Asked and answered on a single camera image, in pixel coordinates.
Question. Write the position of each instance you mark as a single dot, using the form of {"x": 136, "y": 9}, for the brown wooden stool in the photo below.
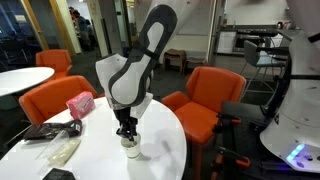
{"x": 195, "y": 62}
{"x": 175, "y": 55}

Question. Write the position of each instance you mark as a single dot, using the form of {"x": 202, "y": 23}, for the pink tissue pack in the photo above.
{"x": 80, "y": 105}

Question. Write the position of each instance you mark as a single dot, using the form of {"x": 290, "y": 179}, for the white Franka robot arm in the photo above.
{"x": 130, "y": 80}

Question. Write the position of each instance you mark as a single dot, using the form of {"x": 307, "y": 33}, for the kitchen counter with oven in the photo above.
{"x": 246, "y": 38}

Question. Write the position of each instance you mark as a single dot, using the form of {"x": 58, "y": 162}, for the wall whiteboard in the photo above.
{"x": 196, "y": 28}

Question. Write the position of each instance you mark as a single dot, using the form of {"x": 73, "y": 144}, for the orange black clamp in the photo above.
{"x": 228, "y": 120}
{"x": 233, "y": 158}

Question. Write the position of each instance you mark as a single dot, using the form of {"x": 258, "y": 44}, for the white round side table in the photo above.
{"x": 20, "y": 80}

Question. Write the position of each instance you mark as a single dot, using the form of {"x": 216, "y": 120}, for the standing person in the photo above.
{"x": 81, "y": 28}

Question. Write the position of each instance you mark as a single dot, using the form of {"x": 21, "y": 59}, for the grey bar chair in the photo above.
{"x": 253, "y": 53}

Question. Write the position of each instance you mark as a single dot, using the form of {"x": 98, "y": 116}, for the white paper cup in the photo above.
{"x": 132, "y": 151}

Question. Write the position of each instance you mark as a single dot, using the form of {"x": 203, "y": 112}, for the dark maroon plastic bag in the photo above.
{"x": 50, "y": 130}

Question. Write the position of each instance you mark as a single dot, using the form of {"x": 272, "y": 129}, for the flat black object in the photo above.
{"x": 58, "y": 174}

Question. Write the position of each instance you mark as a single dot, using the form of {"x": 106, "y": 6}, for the seated person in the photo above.
{"x": 90, "y": 30}

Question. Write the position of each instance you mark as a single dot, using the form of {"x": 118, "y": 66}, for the clear plastic bag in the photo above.
{"x": 63, "y": 152}

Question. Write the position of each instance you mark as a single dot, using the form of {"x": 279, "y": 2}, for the large orange armchair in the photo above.
{"x": 206, "y": 86}

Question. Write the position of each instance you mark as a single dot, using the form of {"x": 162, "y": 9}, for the small orange armchair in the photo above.
{"x": 53, "y": 60}

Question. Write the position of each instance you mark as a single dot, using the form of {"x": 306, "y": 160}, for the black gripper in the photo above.
{"x": 124, "y": 118}

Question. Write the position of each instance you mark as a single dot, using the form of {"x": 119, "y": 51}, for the black robot stand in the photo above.
{"x": 243, "y": 113}

